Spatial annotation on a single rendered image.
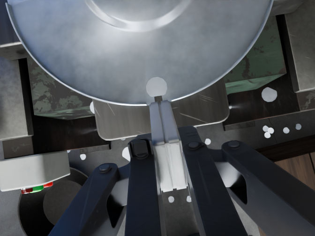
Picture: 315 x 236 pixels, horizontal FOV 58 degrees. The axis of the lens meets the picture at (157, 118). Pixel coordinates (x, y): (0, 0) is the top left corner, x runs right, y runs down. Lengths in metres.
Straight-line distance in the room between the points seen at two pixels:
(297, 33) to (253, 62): 0.08
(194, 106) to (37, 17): 0.19
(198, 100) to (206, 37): 0.07
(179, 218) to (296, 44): 0.79
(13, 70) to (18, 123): 0.08
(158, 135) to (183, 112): 0.14
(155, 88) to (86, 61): 0.08
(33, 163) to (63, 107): 0.10
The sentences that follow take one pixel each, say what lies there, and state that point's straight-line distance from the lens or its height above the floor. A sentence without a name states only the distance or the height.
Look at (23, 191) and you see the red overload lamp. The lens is 0.52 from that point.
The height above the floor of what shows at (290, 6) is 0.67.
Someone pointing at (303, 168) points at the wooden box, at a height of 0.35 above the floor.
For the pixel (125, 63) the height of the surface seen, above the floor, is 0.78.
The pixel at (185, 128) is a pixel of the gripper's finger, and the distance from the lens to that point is 0.18.
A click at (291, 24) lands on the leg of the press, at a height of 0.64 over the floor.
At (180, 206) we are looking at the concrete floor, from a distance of 1.11.
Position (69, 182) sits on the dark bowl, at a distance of 1.15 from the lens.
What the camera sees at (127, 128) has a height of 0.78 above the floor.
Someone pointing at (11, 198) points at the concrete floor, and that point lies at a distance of 1.25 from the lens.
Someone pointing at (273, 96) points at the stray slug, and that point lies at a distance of 0.46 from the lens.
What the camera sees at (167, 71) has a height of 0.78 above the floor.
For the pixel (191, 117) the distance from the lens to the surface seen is 0.30.
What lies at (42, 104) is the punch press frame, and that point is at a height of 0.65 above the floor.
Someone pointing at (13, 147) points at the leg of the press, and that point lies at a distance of 0.52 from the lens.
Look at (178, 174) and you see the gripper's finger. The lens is 0.15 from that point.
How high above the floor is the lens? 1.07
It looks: 86 degrees down
